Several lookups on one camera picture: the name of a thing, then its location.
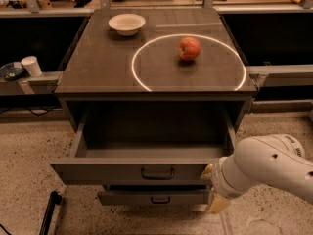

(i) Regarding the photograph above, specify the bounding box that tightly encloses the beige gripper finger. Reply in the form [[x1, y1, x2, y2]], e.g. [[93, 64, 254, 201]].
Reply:
[[206, 189, 231, 213]]

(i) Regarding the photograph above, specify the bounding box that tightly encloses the grey top drawer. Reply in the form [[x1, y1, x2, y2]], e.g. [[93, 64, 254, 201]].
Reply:
[[51, 106, 235, 186]]

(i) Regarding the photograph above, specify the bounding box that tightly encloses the white paper cup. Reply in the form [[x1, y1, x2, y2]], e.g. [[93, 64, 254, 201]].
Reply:
[[21, 56, 42, 77]]

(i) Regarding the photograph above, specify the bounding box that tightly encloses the white bowl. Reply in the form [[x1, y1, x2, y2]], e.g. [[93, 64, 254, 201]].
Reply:
[[109, 14, 146, 36]]

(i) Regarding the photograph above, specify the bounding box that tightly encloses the black lower drawer handle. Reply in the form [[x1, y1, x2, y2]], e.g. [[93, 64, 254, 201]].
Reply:
[[151, 196, 171, 205]]

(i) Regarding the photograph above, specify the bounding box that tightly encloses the dark grey cabinet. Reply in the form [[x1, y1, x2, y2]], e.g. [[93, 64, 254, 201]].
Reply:
[[54, 7, 259, 133]]

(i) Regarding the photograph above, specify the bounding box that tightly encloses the black bar on floor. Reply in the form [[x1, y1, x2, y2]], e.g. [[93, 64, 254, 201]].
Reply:
[[39, 191, 63, 235]]

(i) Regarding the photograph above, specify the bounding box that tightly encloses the black drawer handle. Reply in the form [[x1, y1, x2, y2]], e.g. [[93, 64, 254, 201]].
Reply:
[[151, 196, 171, 205], [141, 168, 174, 180]]

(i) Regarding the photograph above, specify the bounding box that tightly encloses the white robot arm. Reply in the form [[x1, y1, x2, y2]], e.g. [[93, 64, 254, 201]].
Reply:
[[201, 134, 313, 213]]

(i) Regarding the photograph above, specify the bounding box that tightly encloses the red apple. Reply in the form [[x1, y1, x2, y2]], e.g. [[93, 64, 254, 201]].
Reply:
[[177, 37, 201, 62]]

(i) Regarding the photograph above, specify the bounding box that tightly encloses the dark round dish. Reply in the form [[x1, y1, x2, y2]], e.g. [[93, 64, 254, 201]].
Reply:
[[0, 62, 25, 81]]

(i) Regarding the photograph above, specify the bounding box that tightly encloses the black top drawer handle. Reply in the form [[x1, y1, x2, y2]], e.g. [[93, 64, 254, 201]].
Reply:
[[141, 168, 174, 180]]

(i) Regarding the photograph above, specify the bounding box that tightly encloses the grey lower drawer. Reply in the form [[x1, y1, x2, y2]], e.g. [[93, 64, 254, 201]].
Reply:
[[98, 185, 210, 206]]

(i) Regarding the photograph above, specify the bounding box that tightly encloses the grey drawer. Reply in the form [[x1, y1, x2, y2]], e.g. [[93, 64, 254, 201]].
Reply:
[[51, 106, 235, 186], [98, 185, 210, 206]]

